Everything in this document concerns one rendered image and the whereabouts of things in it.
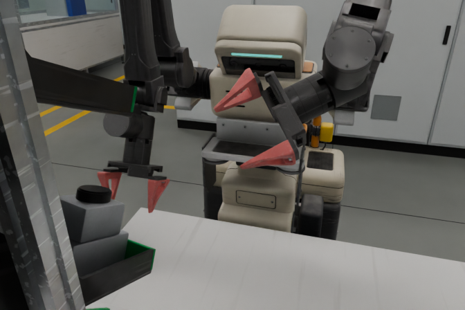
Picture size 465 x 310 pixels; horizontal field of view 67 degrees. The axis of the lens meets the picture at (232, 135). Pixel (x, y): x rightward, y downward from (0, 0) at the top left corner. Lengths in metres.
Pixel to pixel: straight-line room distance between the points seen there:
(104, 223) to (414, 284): 0.70
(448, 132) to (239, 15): 2.86
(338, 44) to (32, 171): 0.35
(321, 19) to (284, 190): 2.30
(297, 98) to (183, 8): 2.99
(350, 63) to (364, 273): 0.55
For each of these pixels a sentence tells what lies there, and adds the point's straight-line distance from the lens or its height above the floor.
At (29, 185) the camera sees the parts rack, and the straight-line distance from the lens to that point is 0.19.
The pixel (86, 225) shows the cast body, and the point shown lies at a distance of 0.32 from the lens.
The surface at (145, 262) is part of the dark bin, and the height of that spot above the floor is 1.20.
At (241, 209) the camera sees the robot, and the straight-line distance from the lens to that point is 1.10.
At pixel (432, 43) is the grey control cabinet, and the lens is 3.29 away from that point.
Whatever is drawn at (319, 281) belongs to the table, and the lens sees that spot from 0.83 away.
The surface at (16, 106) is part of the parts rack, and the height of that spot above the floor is 1.39.
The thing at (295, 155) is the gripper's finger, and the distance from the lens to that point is 0.47.
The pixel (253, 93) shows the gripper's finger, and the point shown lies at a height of 1.29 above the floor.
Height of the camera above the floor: 1.44
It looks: 24 degrees down
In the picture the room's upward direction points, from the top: straight up
